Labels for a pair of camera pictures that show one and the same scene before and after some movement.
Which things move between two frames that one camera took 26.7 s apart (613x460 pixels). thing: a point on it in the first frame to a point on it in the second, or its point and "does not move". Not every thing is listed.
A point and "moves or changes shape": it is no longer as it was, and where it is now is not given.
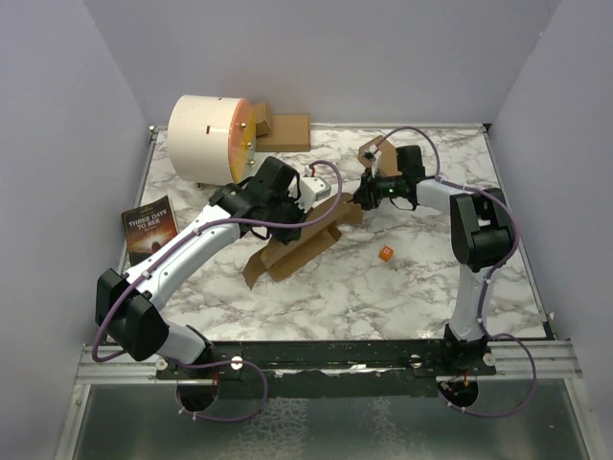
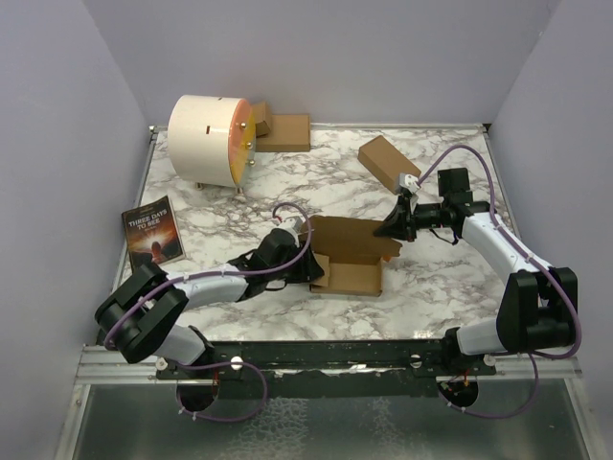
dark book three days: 148,226 does not move
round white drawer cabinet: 212,139 does not move
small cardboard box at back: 262,117 does not move
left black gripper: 286,236 to 307,268
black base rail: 339,369 does not move
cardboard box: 278,259 moves or changes shape
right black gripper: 367,195 to 397,224
